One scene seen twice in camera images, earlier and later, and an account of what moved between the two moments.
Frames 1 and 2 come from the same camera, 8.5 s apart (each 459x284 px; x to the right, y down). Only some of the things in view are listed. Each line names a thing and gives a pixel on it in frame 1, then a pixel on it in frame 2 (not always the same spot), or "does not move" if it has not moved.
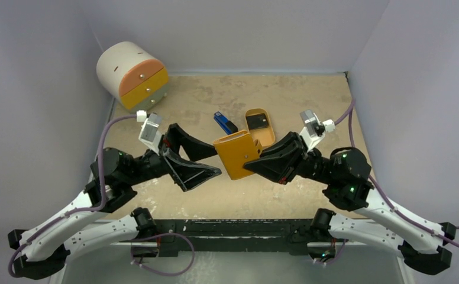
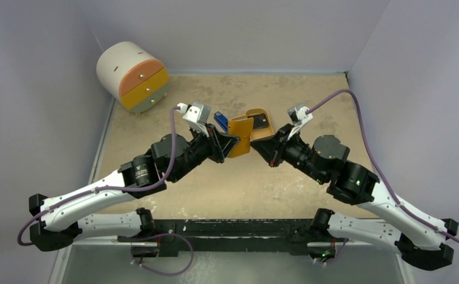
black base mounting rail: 224,236 does not move
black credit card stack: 257,121 does not move
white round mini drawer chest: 133,75 does not move
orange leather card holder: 237,149 -> 242,126
